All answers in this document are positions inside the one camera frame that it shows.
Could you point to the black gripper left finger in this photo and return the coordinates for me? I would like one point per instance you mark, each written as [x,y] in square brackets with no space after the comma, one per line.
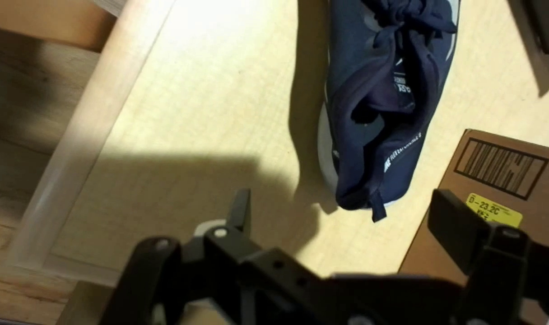
[240,211]

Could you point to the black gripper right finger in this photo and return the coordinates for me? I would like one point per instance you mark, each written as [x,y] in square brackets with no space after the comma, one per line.
[457,232]

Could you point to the navy blue sneaker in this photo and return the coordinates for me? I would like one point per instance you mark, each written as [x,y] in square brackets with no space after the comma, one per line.
[383,102]

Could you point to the black white-striped shoe box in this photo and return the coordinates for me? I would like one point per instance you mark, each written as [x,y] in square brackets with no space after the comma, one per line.
[547,25]

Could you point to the Amazon cardboard box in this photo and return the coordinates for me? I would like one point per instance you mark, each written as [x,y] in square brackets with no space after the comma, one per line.
[502,182]

